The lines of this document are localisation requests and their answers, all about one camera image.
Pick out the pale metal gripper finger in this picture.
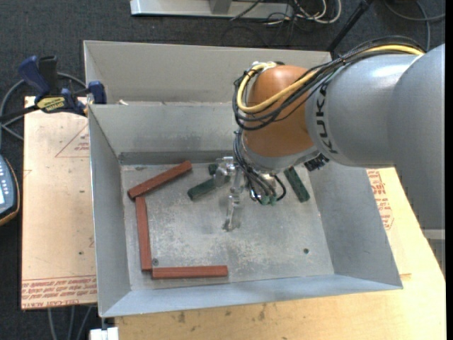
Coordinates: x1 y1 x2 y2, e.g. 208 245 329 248
222 192 237 232
233 189 245 227

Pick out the grey metal bin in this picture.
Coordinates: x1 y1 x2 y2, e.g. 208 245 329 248
83 40 404 318

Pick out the red-brown flat block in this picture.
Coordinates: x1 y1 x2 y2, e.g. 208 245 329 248
127 160 193 200
134 196 154 272
151 265 229 281

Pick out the brown cardboard board red print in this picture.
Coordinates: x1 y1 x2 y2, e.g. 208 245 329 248
21 96 413 311

